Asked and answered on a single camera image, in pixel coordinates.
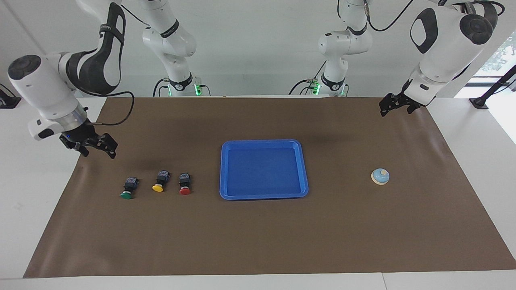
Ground green push button switch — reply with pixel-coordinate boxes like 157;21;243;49
120;176;140;200

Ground yellow push button switch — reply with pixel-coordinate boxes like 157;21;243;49
152;170;171;193

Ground red push button switch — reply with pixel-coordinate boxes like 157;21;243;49
179;172;192;196

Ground blue desk bell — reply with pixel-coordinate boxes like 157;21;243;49
371;168;390;186

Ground blue plastic tray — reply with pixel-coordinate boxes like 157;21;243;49
219;139;309;201

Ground black stand base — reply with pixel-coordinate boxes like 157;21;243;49
0;83;22;109

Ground brown table mat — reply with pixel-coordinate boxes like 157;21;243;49
23;97;516;278

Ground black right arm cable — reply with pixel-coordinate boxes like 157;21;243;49
79;90;135;126

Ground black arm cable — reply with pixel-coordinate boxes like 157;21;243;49
79;90;135;126
364;0;416;33

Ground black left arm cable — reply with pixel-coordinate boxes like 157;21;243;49
364;0;416;33

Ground black right base cables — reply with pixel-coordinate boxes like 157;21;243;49
152;78;211;97

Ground black base cables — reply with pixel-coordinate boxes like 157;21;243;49
152;78;211;97
288;60;328;96

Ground black camera stand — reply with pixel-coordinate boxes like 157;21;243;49
469;64;516;110

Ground black left base cables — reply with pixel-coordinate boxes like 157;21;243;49
288;60;328;96

